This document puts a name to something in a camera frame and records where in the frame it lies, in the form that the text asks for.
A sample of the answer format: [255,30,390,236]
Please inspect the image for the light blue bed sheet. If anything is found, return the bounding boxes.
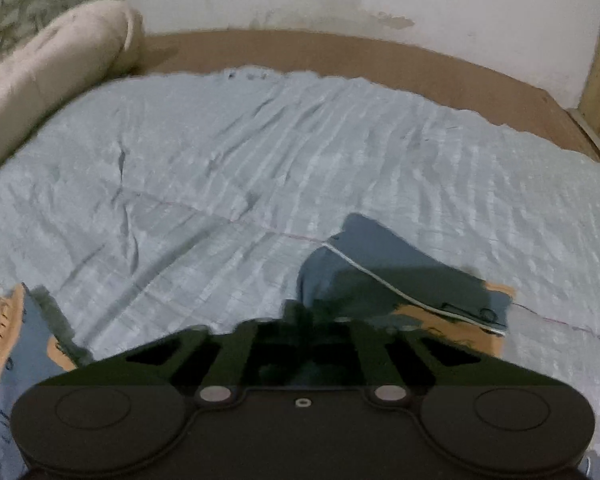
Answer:
[0,65,600,480]

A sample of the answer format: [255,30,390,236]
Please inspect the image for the brown mattress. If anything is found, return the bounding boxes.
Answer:
[130,29,600,167]

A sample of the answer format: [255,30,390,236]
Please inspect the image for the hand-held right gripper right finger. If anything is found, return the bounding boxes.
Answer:
[307,317,503,405]

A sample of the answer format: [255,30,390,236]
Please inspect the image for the blue pants with orange print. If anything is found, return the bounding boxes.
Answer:
[0,212,515,480]

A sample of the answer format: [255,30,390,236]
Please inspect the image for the metal scrollwork headboard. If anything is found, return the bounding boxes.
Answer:
[0,0,129,67]

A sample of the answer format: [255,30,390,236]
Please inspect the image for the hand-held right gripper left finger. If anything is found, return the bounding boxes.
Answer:
[96,301,308,405]

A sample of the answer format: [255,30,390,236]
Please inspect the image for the beige bolster pillow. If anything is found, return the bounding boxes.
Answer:
[0,0,147,189]

